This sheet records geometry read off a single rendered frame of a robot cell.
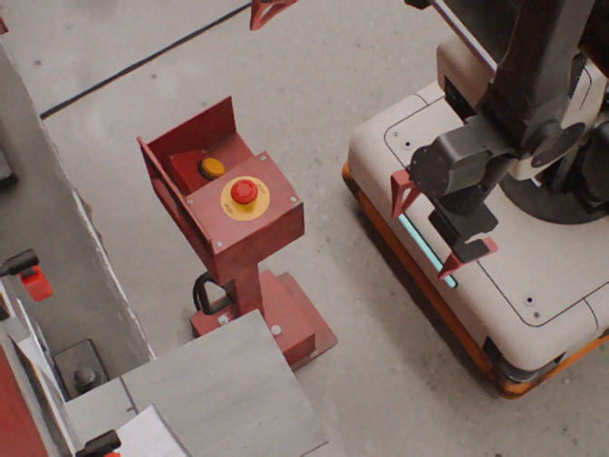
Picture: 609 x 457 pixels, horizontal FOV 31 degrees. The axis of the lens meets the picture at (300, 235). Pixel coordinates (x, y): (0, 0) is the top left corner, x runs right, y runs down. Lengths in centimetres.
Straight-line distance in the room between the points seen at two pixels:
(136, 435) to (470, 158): 49
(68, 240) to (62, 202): 6
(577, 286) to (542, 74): 110
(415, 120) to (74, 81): 87
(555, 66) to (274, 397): 49
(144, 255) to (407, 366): 63
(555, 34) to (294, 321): 131
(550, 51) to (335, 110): 156
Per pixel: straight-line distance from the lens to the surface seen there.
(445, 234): 125
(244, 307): 203
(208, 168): 168
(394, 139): 222
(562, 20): 101
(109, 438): 100
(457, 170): 114
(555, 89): 111
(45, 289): 115
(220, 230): 158
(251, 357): 128
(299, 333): 222
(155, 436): 126
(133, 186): 252
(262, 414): 126
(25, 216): 153
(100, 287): 147
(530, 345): 208
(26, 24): 280
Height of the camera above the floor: 222
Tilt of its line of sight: 66 degrees down
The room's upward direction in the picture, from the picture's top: 3 degrees counter-clockwise
